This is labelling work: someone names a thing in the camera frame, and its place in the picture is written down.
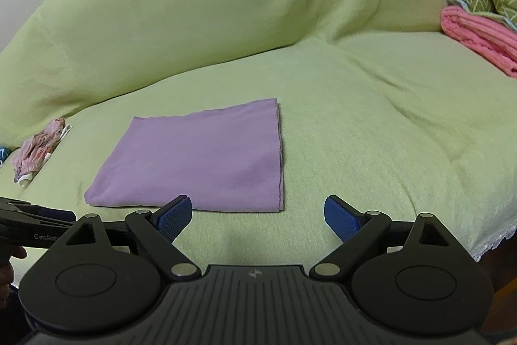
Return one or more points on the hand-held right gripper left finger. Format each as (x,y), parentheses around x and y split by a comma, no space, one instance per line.
(174,219)

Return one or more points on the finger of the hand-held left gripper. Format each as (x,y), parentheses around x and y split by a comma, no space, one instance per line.
(56,215)

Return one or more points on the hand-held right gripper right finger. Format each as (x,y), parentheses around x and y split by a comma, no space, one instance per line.
(341,221)

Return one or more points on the purple tank top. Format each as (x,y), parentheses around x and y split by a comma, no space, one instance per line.
(202,159)

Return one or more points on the person's left hand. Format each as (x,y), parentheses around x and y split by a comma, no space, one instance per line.
(18,252)

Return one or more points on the pink floral garment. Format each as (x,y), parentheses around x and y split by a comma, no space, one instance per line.
(38,149)

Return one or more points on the blue patterned cloth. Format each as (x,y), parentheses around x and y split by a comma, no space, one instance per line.
(3,155)

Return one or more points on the light green sofa cover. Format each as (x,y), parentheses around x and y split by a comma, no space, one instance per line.
(242,25)

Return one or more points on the pink towel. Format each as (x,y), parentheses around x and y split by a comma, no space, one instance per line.
(480,33)

